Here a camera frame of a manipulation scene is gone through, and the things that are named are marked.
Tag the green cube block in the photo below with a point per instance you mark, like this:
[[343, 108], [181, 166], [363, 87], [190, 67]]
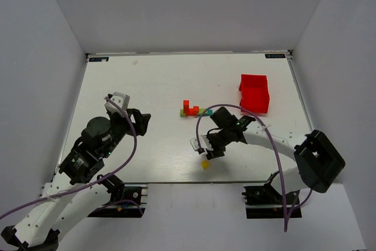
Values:
[[182, 114]]

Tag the corner label sticker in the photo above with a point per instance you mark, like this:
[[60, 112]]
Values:
[[98, 59], [275, 55]]

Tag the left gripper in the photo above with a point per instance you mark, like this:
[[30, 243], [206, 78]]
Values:
[[136, 119]]

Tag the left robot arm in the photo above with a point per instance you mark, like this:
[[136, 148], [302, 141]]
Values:
[[78, 189]]

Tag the red arch block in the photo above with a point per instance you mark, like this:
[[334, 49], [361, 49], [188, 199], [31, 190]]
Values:
[[190, 111]]

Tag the red plastic bin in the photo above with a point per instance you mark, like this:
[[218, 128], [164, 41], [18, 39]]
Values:
[[254, 94]]

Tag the right corner label sticker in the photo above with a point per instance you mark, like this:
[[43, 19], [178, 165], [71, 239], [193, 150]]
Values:
[[275, 55]]

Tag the teal long block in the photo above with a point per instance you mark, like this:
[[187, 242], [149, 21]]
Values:
[[211, 112]]

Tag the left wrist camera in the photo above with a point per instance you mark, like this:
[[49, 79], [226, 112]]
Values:
[[117, 103]]

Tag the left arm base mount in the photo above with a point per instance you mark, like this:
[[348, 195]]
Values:
[[129, 203]]

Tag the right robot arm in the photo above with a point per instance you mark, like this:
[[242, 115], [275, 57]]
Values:
[[318, 163]]

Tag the green rectangular block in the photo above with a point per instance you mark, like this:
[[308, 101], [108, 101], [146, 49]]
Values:
[[202, 111]]

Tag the left corner label sticker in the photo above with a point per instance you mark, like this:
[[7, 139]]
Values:
[[98, 59]]

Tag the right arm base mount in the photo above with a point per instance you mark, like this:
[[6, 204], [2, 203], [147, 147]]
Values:
[[260, 205]]

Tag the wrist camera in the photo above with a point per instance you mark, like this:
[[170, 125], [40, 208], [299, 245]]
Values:
[[199, 145], [117, 103]]

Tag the yellow cube block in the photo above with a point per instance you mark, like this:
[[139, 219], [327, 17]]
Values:
[[205, 164]]

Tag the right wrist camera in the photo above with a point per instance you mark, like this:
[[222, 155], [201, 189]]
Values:
[[199, 145]]

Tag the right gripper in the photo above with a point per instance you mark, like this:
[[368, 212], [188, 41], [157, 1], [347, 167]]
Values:
[[214, 148]]

